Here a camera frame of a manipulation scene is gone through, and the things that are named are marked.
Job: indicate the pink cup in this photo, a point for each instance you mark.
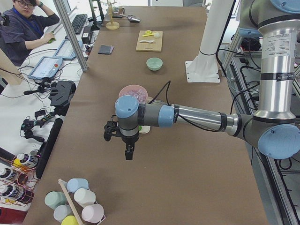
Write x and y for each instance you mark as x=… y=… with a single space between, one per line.
x=93 y=213

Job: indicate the teach pendant far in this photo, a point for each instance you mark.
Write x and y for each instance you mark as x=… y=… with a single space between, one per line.
x=65 y=50

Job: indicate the mint green cup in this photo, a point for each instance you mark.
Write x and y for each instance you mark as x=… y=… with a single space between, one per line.
x=54 y=199

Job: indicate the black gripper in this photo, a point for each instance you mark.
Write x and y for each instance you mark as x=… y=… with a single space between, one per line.
x=129 y=139

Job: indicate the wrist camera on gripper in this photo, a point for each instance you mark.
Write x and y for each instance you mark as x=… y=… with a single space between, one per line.
x=112 y=129

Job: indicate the teach pendant near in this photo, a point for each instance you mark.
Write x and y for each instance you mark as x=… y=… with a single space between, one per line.
x=46 y=67

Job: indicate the seated person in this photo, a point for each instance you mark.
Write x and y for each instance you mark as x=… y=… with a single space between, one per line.
x=25 y=32

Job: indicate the wooden rack handle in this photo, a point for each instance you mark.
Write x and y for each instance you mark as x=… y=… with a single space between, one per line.
x=70 y=202

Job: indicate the yellow cup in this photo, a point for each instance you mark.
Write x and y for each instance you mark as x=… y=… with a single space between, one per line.
x=69 y=220

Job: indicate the mint green bowl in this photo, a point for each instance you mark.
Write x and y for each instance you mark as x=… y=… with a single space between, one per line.
x=154 y=63

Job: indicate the aluminium frame post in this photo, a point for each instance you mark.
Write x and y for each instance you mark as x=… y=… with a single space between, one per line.
x=59 y=5

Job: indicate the black keyboard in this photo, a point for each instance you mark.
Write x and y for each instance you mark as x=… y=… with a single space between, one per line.
x=78 y=23

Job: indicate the metal scoop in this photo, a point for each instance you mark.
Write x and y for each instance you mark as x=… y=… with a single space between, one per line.
x=131 y=18

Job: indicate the grey folded cloth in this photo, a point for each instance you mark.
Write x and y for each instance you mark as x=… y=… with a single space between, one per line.
x=106 y=49

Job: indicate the pile of clear ice cubes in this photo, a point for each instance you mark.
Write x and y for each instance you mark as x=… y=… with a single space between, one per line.
x=139 y=94

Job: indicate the yellow plastic knife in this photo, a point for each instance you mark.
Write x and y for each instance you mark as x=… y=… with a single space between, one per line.
x=147 y=35

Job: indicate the pale grey cup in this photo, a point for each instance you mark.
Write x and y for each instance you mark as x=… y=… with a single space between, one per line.
x=61 y=212

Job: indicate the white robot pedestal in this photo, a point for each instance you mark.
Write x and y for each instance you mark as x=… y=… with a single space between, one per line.
x=204 y=67

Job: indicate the bamboo cutting board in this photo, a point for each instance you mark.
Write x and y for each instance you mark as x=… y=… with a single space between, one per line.
x=154 y=47

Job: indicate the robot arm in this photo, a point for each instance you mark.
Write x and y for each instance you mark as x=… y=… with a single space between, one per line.
x=271 y=129

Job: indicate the teach pendant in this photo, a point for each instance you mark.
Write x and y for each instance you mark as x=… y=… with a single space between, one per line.
x=46 y=67
x=65 y=50

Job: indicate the pink bowl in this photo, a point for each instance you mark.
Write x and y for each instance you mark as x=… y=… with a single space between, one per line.
x=124 y=91

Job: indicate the copper wire bottle rack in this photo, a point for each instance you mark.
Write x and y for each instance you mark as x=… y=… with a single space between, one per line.
x=17 y=182

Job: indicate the white wire cup rack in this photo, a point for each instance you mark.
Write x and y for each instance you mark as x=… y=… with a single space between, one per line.
x=92 y=212

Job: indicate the black gripper on side table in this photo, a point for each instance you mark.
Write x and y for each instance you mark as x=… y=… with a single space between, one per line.
x=60 y=96

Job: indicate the white ceramic spoon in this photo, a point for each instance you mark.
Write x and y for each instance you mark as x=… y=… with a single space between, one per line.
x=147 y=41

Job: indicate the light blue cup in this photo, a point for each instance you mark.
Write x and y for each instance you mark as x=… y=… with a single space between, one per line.
x=76 y=183

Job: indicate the black bar on table edge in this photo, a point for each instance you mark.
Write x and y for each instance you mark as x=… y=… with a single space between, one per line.
x=47 y=147

